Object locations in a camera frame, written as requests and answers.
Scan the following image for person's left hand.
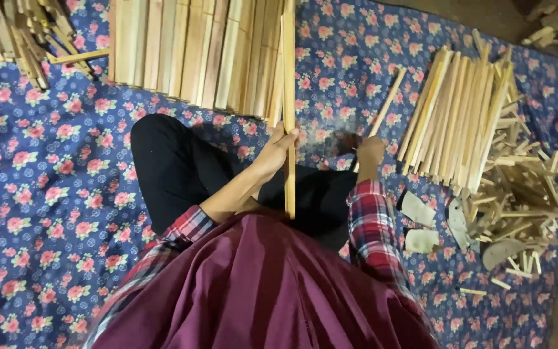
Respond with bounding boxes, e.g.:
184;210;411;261
251;122;301;188

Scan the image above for person's right hand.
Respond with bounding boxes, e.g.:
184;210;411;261
356;136;386;169

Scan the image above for thin wooden stick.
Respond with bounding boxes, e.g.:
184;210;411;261
353;67;408;173

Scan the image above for long pale wooden stick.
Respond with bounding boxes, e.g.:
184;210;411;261
280;0;297;220

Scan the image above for grey sandpaper piece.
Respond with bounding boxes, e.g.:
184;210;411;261
482;239;528;271
404;228;441;255
447;196;473;251
398;190;438;228

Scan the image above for bundle of trimmed wooden sticks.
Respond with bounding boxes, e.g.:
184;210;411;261
397;43;516;195

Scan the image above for heap of short wood offcuts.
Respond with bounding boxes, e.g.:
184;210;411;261
463;29;558;279

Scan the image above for maroon garment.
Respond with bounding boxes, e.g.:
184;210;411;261
90;211;442;349

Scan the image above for black trousers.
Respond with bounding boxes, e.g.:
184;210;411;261
130;113;360;253

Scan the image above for row of flat wooden slats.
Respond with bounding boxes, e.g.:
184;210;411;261
107;0;290;128

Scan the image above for red plaid shirt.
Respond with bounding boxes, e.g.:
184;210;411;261
83;178;436;349

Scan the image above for dim heap of wood scraps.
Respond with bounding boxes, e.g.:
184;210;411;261
521;0;558;77

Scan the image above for single loose wooden stick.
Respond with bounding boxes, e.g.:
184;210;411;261
48;48;110;65

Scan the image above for blue floral cloth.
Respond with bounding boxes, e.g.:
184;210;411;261
0;0;558;349

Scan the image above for jumbled pile of wooden sticks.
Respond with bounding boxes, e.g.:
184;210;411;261
0;0;97;93

